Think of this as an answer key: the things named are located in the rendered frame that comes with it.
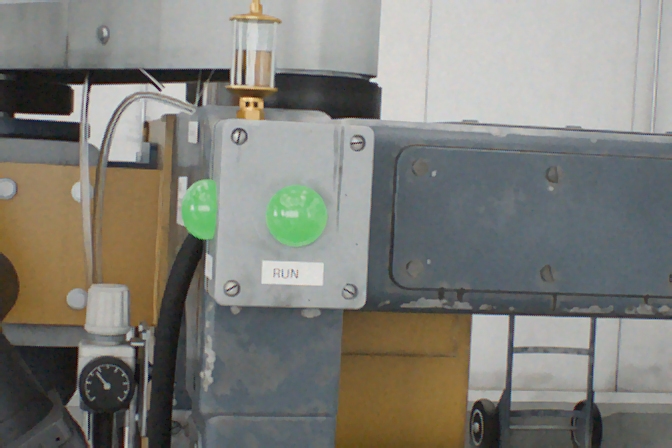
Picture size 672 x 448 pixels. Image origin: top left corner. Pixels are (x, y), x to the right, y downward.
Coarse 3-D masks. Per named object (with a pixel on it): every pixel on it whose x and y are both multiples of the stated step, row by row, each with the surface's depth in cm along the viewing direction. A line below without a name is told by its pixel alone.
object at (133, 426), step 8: (136, 360) 97; (136, 368) 95; (136, 376) 95; (136, 384) 96; (136, 392) 96; (136, 400) 96; (136, 408) 96; (136, 424) 96; (136, 432) 96; (128, 440) 96; (136, 440) 96
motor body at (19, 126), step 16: (0, 128) 107; (16, 128) 107; (32, 128) 108; (48, 128) 109; (64, 128) 110; (32, 352) 109; (48, 352) 110; (64, 352) 112; (32, 368) 109; (48, 368) 110; (64, 368) 112; (48, 384) 111; (64, 384) 112; (64, 400) 113
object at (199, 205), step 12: (204, 180) 66; (192, 192) 65; (204, 192) 65; (216, 192) 65; (192, 204) 65; (204, 204) 65; (216, 204) 65; (192, 216) 65; (204, 216) 65; (192, 228) 65; (204, 228) 65
